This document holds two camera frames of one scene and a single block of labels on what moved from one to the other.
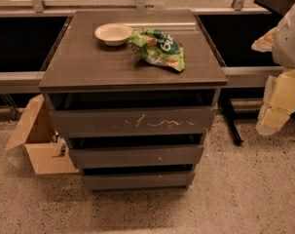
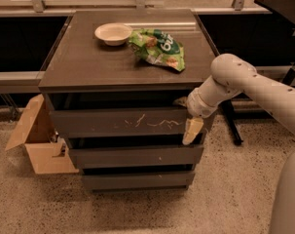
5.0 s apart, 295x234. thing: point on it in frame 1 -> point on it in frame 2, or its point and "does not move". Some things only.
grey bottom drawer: [138, 180] does not move
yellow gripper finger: [265, 43] -> [184, 100]
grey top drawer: [138, 122] does not move
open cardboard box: [50, 153] does not move
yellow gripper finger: [281, 97] -> [193, 126]
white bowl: [114, 34] does not move
